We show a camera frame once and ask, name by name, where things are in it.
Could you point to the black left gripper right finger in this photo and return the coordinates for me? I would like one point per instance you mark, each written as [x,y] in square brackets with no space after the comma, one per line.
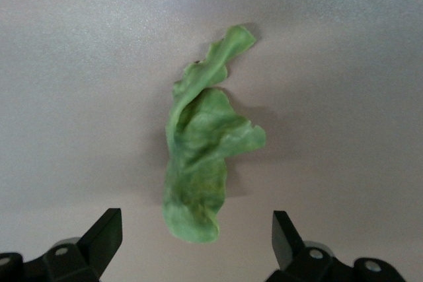
[297,262]

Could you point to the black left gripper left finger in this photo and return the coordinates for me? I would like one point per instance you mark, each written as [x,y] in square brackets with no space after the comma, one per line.
[76,259]

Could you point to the green lettuce leaf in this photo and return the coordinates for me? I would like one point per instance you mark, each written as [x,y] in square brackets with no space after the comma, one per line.
[198,150]

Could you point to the table cover sheet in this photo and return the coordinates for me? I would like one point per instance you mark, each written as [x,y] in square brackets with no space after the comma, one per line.
[66,64]

